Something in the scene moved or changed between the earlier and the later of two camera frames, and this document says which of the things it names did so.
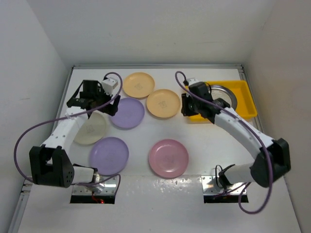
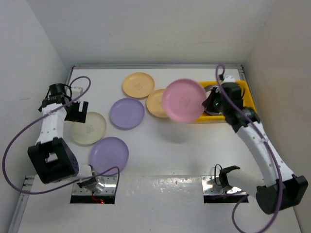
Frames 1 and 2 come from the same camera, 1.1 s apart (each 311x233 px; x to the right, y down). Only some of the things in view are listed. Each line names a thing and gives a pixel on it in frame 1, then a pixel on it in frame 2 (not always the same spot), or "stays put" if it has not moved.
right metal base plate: x=210 y=188 stays put
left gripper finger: x=112 y=109 -> x=73 y=113
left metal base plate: x=102 y=185 stays put
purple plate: x=109 y=155 stays put
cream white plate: x=93 y=130 stays put
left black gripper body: x=101 y=96 -> x=68 y=99
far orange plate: x=138 y=85 stays put
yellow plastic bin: x=245 y=106 stays put
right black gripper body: x=198 y=105 -> x=215 y=105
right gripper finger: x=188 y=105 -> x=205 y=103
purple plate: x=130 y=113 stays put
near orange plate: x=163 y=103 stays put
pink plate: x=168 y=158 -> x=183 y=100
